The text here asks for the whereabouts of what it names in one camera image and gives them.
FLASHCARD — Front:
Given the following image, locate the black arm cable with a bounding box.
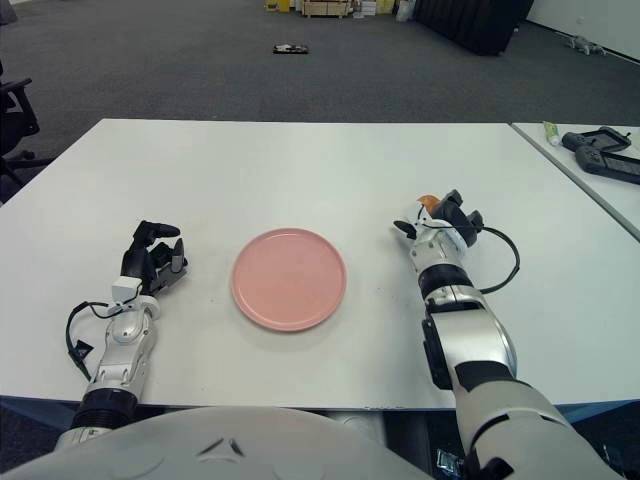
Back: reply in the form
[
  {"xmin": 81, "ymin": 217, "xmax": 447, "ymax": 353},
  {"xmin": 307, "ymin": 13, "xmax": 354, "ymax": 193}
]
[
  {"xmin": 424, "ymin": 219, "xmax": 521, "ymax": 294},
  {"xmin": 64, "ymin": 299, "xmax": 119, "ymax": 384}
]

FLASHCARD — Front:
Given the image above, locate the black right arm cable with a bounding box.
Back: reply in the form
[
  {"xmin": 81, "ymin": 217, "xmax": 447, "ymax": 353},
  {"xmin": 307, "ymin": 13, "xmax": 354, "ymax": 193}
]
[{"xmin": 424, "ymin": 219, "xmax": 521, "ymax": 294}]

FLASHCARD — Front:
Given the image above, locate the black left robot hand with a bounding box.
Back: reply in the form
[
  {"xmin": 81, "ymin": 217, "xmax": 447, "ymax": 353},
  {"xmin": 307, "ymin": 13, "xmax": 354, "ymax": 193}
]
[{"xmin": 121, "ymin": 219, "xmax": 190, "ymax": 296}]

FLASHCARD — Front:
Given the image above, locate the wooden pallet crate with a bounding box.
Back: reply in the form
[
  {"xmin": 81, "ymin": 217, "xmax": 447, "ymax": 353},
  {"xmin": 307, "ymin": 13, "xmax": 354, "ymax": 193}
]
[{"xmin": 301, "ymin": 0, "xmax": 351, "ymax": 20}]

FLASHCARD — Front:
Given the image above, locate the shiny metal bracket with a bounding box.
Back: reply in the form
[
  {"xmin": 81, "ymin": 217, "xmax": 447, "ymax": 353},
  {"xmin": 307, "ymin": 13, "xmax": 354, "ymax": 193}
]
[{"xmin": 434, "ymin": 448, "xmax": 464, "ymax": 474}]

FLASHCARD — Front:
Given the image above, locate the black handheld controller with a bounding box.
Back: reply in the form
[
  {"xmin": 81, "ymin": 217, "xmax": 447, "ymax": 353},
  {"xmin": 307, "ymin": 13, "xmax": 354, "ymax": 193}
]
[
  {"xmin": 560, "ymin": 127, "xmax": 632, "ymax": 154},
  {"xmin": 574, "ymin": 147, "xmax": 640, "ymax": 187}
]

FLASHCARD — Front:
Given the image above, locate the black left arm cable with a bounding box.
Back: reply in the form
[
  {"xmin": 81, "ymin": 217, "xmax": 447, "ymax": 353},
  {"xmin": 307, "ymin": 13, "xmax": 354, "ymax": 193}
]
[{"xmin": 64, "ymin": 299, "xmax": 119, "ymax": 384}]

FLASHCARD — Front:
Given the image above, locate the blue table frame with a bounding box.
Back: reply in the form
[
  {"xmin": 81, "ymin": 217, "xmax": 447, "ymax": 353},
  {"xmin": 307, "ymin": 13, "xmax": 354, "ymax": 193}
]
[{"xmin": 0, "ymin": 394, "xmax": 640, "ymax": 437}]

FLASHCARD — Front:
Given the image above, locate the black draped curtain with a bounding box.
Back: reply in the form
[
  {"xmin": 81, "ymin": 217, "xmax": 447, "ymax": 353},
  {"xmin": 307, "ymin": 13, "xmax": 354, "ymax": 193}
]
[{"xmin": 413, "ymin": 0, "xmax": 536, "ymax": 58}]

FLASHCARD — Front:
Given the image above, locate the pink round plate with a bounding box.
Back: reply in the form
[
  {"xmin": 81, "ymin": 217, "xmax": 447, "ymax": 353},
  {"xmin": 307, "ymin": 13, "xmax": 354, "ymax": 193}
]
[{"xmin": 231, "ymin": 227, "xmax": 348, "ymax": 334}]

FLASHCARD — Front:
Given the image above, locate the grey robot dog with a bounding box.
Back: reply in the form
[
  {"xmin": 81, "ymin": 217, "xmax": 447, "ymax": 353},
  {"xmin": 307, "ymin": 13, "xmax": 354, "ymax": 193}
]
[{"xmin": 567, "ymin": 34, "xmax": 609, "ymax": 56}]

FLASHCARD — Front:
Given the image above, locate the black office chair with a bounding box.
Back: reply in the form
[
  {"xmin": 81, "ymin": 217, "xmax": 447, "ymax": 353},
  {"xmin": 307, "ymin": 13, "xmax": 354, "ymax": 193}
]
[{"xmin": 0, "ymin": 59, "xmax": 51, "ymax": 201}]

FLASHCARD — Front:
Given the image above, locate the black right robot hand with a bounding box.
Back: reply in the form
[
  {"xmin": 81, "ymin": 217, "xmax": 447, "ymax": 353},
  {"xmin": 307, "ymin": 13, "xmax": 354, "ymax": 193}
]
[{"xmin": 393, "ymin": 188, "xmax": 485, "ymax": 249}]

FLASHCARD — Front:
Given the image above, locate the grey robot torso shell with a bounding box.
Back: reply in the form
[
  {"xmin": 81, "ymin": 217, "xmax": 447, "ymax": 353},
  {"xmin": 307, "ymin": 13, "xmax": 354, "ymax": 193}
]
[{"xmin": 0, "ymin": 405, "xmax": 436, "ymax": 480}]

